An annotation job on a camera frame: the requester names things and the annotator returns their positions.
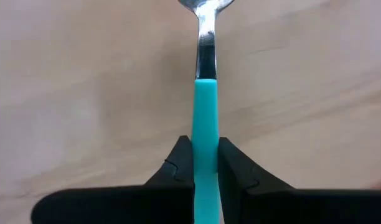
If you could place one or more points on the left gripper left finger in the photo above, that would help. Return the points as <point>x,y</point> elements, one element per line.
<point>181,168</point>

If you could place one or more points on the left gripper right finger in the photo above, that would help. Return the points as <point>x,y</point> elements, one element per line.
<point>237,171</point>

